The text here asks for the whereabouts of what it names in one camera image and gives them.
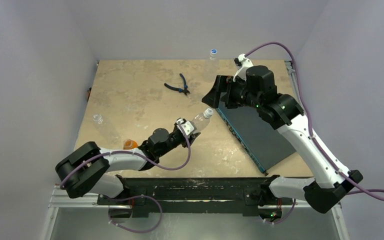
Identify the orange juice bottle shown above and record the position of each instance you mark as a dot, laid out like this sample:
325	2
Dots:
129	144

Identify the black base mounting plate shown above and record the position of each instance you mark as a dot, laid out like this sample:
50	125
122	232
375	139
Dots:
248	196

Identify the dark network switch box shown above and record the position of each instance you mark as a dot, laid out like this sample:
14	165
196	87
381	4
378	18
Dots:
264	145

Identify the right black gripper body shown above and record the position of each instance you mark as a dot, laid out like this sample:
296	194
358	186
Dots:
227	91

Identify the clear plastic bottle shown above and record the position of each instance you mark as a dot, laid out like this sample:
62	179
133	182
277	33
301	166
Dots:
211	67

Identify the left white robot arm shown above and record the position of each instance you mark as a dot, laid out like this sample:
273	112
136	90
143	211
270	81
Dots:
86	169

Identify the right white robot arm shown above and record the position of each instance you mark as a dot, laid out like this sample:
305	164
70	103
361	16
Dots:
257	89

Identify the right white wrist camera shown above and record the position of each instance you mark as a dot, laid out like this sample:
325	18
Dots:
242	64

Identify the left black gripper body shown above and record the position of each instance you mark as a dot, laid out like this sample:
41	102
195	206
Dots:
178	140

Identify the blue white bottle cap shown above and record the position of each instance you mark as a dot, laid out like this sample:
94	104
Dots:
213	52

